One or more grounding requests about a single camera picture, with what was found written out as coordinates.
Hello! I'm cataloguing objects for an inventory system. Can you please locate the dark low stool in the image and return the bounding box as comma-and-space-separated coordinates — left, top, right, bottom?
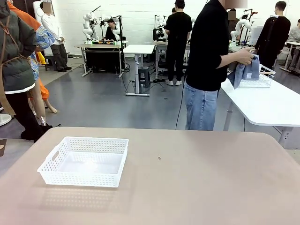
44, 55, 58, 71

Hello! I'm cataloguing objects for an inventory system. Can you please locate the grey workbench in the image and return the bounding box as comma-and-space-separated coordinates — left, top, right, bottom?
154, 41, 190, 80

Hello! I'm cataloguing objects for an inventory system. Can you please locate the person in orange and blue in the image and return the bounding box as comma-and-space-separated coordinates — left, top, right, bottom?
7, 0, 58, 114

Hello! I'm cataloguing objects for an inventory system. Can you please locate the person in black shirt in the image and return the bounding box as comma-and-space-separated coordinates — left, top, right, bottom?
184, 0, 230, 131

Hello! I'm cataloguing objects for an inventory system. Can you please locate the white desk with legs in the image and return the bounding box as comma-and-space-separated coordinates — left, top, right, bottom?
280, 41, 300, 76

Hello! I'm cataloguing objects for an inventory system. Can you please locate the white rounded table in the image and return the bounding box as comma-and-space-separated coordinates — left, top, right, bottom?
220, 70, 300, 150

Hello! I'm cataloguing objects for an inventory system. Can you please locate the black base robot workbench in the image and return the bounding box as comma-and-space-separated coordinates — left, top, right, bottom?
74, 40, 130, 78

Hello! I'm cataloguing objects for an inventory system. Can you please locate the black camera stand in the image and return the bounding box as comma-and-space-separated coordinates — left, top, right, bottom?
118, 15, 126, 75

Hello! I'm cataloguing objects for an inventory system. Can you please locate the black hanging cable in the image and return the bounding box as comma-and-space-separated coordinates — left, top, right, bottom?
175, 74, 188, 130

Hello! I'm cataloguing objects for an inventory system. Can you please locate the blue grey cloth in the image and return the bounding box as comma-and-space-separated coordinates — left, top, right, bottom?
227, 54, 260, 90

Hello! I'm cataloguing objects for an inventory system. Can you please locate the person in white shirt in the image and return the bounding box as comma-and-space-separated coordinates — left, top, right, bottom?
39, 1, 72, 73

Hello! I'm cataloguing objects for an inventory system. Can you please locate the seated person in grey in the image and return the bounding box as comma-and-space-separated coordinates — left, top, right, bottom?
287, 19, 300, 43

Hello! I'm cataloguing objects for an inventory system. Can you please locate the person in black coat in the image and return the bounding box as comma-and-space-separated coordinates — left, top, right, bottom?
255, 1, 291, 71

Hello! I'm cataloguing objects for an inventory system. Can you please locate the person's right hand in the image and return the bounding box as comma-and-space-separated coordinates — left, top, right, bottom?
238, 47, 255, 66

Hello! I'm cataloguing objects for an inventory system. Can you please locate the white perforated plastic basket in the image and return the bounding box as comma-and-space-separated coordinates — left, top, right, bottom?
37, 136, 129, 188

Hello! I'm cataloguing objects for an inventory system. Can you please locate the white wire dish rack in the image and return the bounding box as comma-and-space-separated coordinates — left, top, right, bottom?
238, 63, 276, 89

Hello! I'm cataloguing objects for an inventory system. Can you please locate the grey plastic stool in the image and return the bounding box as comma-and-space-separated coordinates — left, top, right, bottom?
137, 67, 150, 89

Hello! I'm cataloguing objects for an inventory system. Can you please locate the white board panel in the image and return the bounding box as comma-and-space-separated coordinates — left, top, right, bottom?
248, 25, 264, 46

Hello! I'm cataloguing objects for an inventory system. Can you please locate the white standing desk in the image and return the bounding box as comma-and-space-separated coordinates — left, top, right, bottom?
123, 44, 155, 97

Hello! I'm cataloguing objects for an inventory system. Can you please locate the person's right forearm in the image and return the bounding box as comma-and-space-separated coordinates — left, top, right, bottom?
220, 52, 244, 69

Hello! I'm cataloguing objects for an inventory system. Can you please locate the standing person in black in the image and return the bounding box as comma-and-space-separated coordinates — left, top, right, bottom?
164, 0, 193, 86

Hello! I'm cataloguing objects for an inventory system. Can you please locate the person in dark green vest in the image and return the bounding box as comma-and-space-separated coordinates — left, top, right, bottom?
0, 0, 53, 143

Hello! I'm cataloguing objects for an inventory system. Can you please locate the seated person in black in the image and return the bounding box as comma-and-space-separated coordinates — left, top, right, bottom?
104, 20, 118, 41

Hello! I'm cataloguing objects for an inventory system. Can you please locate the white round stand base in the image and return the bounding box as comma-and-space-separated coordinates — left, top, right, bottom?
0, 114, 12, 127

